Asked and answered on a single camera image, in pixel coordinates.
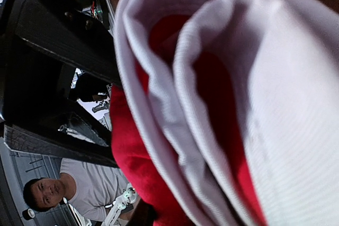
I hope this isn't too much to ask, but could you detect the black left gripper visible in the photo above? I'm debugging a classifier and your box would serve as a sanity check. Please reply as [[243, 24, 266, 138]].
[[1, 0, 122, 168]]

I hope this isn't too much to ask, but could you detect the red white underwear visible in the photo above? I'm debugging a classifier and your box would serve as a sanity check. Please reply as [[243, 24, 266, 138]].
[[110, 0, 338, 225]]

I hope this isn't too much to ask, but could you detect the man in white shirt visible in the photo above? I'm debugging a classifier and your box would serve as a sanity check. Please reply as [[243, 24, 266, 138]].
[[23, 158, 129, 222]]

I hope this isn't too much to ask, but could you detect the front aluminium rail frame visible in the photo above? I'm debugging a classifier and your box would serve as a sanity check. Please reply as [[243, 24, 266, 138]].
[[1, 141, 94, 225]]

